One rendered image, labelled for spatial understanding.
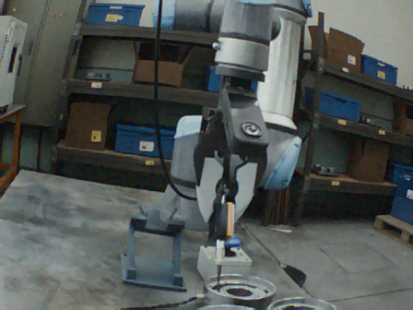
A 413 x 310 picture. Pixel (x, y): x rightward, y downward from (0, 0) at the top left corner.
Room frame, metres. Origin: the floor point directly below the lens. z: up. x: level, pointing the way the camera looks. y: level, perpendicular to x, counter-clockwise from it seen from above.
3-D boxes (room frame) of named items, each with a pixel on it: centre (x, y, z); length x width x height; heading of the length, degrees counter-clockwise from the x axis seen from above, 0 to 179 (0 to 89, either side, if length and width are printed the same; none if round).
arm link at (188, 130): (1.14, 0.00, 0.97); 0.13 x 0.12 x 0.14; 77
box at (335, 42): (4.59, -1.10, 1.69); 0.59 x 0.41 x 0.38; 108
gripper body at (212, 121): (0.73, -0.03, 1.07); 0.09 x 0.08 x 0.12; 10
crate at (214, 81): (4.38, -0.14, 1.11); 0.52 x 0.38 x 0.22; 103
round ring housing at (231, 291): (0.65, -0.08, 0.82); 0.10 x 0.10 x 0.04
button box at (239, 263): (0.80, -0.05, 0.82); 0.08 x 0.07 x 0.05; 13
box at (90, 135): (4.09, 1.01, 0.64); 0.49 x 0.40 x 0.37; 108
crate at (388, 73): (4.71, -1.60, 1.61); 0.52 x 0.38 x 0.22; 106
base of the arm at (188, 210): (1.14, 0.01, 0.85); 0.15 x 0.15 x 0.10
